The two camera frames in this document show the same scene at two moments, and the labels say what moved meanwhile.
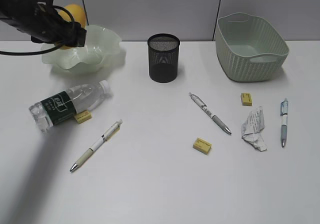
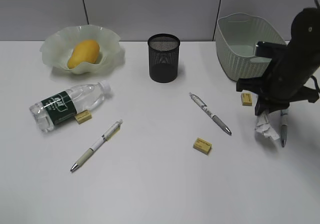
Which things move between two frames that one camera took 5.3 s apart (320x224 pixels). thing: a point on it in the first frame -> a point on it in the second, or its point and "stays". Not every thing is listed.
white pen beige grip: [116, 127] stays
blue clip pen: [284, 121] stays
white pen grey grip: [217, 120] stays
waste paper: [252, 129] -> [263, 125]
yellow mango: [78, 14] -> [85, 51]
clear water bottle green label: [62, 106] stays
